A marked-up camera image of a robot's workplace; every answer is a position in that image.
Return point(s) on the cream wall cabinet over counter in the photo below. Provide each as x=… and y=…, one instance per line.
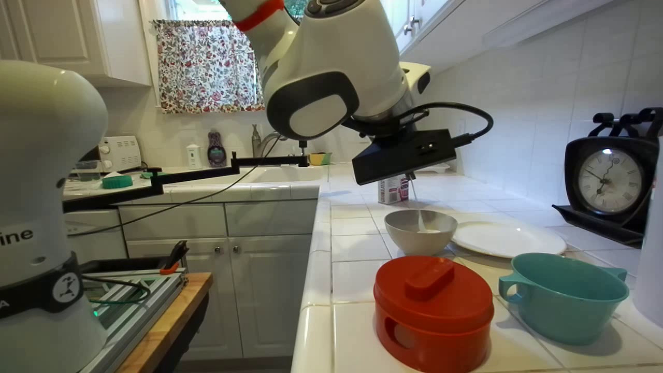
x=498, y=18

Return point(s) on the dark soap bottle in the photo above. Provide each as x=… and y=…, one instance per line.
x=216, y=147

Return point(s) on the cream base cabinets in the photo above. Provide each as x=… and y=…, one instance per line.
x=228, y=277

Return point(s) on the black table clock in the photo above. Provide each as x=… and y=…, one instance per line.
x=611, y=182

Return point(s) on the grey bowl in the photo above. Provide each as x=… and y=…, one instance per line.
x=414, y=240

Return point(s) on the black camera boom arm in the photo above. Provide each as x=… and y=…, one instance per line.
x=193, y=175

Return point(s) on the cream wall cabinet by window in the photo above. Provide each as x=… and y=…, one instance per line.
x=95, y=41

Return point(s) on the white kitchen appliance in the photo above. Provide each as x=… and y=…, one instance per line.
x=121, y=151

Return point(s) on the metal control box with green panel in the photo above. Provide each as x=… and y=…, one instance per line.
x=131, y=303

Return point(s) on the wooden table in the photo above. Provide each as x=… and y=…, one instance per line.
x=161, y=324

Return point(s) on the metal sink faucet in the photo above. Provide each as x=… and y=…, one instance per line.
x=257, y=142

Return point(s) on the white round plate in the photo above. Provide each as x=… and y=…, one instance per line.
x=511, y=240

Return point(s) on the floral window curtain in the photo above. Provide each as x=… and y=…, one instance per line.
x=208, y=68

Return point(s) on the green round lid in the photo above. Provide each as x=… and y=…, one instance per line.
x=116, y=180

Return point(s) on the yellow green sponge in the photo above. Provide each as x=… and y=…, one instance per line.
x=320, y=159

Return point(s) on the red lidded pot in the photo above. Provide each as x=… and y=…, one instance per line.
x=431, y=312

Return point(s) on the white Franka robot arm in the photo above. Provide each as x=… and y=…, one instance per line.
x=332, y=41

